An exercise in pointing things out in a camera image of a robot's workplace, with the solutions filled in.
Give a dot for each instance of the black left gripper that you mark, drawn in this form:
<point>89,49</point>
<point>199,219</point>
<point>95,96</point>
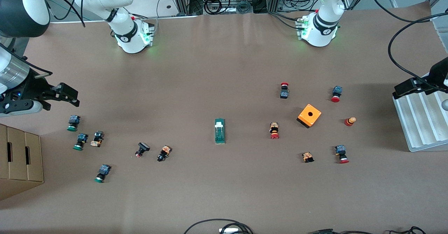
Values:
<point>438,73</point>

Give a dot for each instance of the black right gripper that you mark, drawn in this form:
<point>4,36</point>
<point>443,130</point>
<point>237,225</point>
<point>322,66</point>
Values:
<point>36,88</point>

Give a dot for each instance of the green button blue block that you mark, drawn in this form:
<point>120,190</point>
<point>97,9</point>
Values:
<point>102,172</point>
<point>81,140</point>
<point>73,122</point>

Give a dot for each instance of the white ridged plastic tray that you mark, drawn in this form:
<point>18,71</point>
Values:
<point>420,129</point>

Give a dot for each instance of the black button orange block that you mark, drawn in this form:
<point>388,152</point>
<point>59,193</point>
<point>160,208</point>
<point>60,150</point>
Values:
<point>97,138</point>
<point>163,153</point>

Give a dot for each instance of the red yellow mushroom button head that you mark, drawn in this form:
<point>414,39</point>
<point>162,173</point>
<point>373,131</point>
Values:
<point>350,121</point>

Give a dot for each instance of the red button blue block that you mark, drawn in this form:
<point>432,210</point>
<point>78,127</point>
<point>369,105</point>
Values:
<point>341,153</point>
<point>336,92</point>

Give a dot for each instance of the brown cardboard box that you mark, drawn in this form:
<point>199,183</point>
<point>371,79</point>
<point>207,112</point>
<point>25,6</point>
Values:
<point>17,164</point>

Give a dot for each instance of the orange black contact block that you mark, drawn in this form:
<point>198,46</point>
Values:
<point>307,157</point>

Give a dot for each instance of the red button black block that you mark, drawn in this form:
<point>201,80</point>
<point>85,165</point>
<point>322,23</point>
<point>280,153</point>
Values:
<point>284,93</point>

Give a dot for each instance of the red mushroom button orange block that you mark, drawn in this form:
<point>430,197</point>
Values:
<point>274,129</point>

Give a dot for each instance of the orange button enclosure box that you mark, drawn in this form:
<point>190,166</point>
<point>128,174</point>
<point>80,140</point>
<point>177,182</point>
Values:
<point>313,120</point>

